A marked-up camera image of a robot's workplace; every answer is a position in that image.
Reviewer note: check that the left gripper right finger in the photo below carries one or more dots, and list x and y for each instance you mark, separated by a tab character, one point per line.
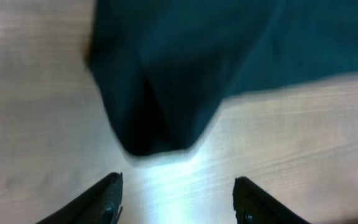
253	205

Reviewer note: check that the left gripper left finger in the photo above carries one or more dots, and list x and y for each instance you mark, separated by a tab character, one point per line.
100	204

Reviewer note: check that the black t-shirt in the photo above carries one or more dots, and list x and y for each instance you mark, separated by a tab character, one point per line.
163	66

